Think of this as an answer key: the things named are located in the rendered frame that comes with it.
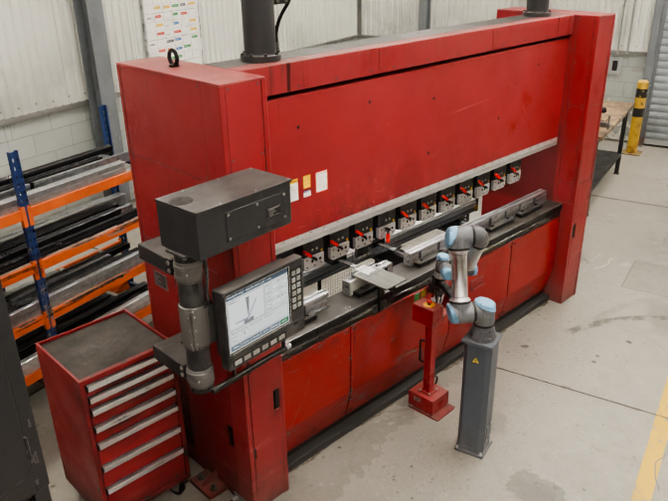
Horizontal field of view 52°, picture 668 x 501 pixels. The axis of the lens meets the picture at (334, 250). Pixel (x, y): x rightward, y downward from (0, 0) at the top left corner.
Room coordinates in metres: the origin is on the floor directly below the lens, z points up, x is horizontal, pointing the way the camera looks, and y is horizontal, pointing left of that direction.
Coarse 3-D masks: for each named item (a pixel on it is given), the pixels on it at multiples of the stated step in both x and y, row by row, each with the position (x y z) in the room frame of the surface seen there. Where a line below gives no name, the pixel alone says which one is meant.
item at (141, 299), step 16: (144, 288) 4.76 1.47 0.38; (96, 304) 4.52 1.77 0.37; (112, 304) 4.48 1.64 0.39; (128, 304) 4.40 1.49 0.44; (144, 304) 4.52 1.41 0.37; (64, 320) 4.27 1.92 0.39; (80, 320) 4.23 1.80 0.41; (32, 336) 4.05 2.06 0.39; (32, 352) 3.87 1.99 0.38; (32, 368) 3.70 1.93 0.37
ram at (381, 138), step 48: (528, 48) 4.83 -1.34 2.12; (288, 96) 3.35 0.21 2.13; (336, 96) 3.57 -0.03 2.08; (384, 96) 3.82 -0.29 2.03; (432, 96) 4.12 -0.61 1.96; (480, 96) 4.47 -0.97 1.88; (528, 96) 4.88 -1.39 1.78; (288, 144) 3.34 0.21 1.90; (336, 144) 3.57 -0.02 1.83; (384, 144) 3.83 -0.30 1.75; (432, 144) 4.14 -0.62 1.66; (480, 144) 4.50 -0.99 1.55; (528, 144) 4.92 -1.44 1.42; (336, 192) 3.56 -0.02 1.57; (384, 192) 3.83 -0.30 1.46; (432, 192) 4.15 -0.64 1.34
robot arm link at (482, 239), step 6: (474, 228) 3.42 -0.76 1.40; (480, 228) 3.43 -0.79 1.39; (480, 234) 3.40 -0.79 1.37; (486, 234) 3.43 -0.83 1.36; (480, 240) 3.39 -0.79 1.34; (486, 240) 3.42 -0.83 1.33; (474, 246) 3.41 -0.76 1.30; (480, 246) 3.42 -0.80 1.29; (486, 246) 3.46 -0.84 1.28; (468, 252) 3.55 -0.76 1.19; (474, 252) 3.50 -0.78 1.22; (480, 252) 3.50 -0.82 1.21; (468, 258) 3.56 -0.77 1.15; (474, 258) 3.53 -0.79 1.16; (468, 264) 3.58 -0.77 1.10; (474, 264) 3.58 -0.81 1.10; (468, 270) 3.61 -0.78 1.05; (474, 270) 3.64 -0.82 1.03
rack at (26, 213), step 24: (24, 192) 3.86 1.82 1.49; (72, 192) 4.11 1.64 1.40; (96, 192) 4.27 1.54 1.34; (24, 216) 3.81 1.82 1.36; (96, 240) 4.22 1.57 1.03; (120, 240) 4.96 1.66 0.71; (48, 264) 3.89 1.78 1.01; (72, 264) 4.56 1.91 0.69; (144, 264) 4.53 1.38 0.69; (96, 288) 4.16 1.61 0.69; (120, 288) 4.87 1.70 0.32; (48, 312) 3.83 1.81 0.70; (144, 312) 4.48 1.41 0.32; (48, 336) 3.81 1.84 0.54
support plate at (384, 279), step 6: (384, 270) 3.73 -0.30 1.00; (360, 276) 3.66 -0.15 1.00; (366, 276) 3.66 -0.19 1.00; (372, 276) 3.65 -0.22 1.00; (378, 276) 3.65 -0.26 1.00; (384, 276) 3.65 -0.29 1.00; (390, 276) 3.65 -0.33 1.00; (396, 276) 3.65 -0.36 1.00; (372, 282) 3.58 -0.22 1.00; (378, 282) 3.58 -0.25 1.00; (384, 282) 3.57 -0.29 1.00; (390, 282) 3.57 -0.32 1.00; (396, 282) 3.57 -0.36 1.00; (384, 288) 3.51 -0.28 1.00
